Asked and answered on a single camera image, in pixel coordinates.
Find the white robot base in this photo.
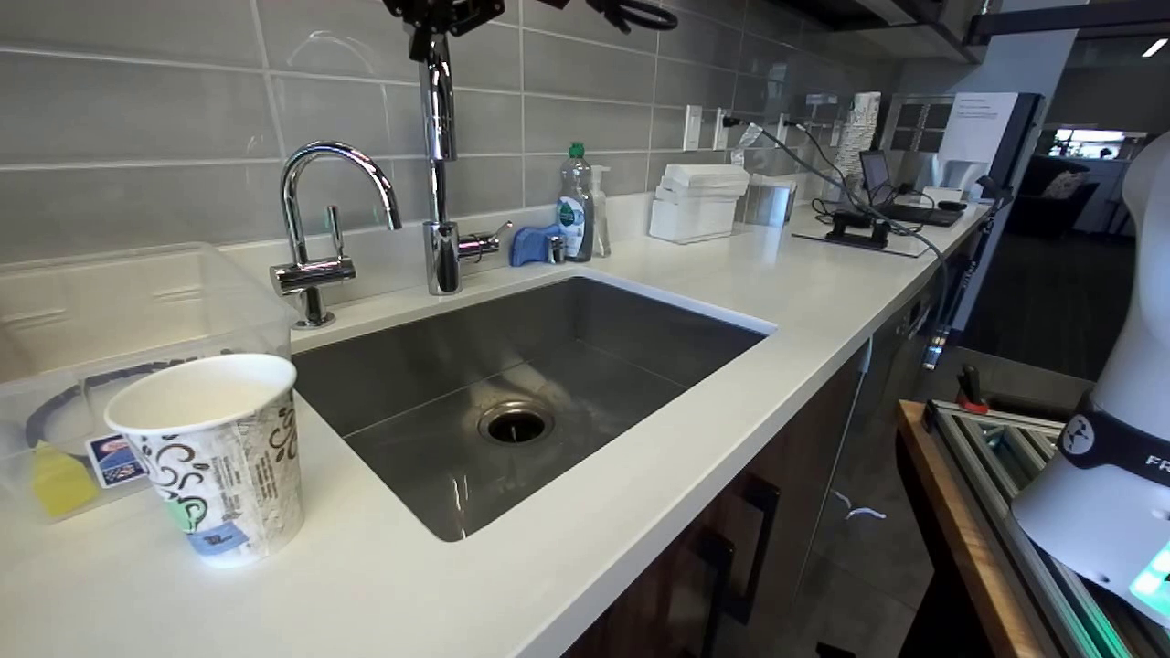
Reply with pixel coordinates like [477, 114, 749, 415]
[1013, 136, 1170, 626]

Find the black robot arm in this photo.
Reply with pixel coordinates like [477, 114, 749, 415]
[385, 0, 676, 35]

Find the small chrome gooseneck tap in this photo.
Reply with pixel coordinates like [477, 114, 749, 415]
[269, 137, 406, 328]

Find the blue sponge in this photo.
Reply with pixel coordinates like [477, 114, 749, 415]
[509, 224, 564, 265]

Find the clear spray bottle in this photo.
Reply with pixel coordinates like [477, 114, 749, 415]
[591, 165, 610, 258]

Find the stainless steel sink basin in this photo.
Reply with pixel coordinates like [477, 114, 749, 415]
[297, 279, 765, 541]

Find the green cap soap bottle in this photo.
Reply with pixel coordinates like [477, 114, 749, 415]
[556, 142, 591, 262]

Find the white plastic box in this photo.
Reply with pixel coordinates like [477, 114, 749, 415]
[647, 165, 749, 245]

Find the black device on counter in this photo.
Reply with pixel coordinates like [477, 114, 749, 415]
[811, 202, 961, 247]

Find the patterned paper cup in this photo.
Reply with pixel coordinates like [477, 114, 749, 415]
[101, 356, 302, 564]

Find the wooden cart with rails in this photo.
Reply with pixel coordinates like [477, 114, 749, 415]
[894, 397, 1170, 658]

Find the clear plastic container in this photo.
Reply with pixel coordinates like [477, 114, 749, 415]
[0, 245, 297, 523]

